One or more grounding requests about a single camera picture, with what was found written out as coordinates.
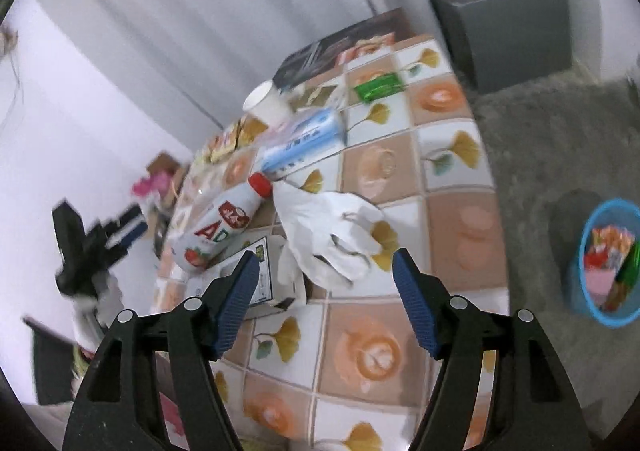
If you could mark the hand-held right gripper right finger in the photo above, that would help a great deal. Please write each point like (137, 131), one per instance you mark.
(417, 306)

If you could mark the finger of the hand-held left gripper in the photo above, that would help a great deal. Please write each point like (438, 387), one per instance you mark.
(125, 221)
(130, 241)

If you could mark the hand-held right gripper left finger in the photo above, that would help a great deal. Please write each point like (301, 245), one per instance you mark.
(235, 306)

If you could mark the grey white cardboard box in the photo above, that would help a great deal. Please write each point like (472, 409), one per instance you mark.
(266, 276)

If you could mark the white milk bottle red cap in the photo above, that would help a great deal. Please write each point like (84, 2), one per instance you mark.
(220, 221)

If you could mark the white glove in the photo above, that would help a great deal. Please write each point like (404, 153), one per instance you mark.
(320, 221)

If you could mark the blue mesh wastebasket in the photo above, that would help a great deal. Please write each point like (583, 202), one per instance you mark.
(580, 301)

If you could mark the blue white tissue pack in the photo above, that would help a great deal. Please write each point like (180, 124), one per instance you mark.
(300, 141)

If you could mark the pink snack packet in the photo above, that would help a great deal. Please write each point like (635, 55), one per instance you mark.
(600, 283)

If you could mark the orange snack packet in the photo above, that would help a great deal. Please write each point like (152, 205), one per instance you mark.
(612, 238)

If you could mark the green snack bag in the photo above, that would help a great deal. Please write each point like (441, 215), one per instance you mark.
(631, 266)

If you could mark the pink plastic bag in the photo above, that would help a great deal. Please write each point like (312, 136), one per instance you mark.
(150, 186)

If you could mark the open cardboard box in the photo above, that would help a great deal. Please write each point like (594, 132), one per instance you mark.
(167, 166)

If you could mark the white paper cup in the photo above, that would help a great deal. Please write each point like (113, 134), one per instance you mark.
(267, 106)

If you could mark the small green packet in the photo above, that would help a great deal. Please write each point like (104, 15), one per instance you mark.
(378, 87)

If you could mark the grey curtain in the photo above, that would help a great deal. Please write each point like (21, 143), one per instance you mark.
(200, 6)

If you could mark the black glossy board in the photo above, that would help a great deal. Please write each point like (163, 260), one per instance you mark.
(320, 53)

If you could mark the grey cabinet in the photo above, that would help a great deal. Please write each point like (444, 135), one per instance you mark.
(500, 41)

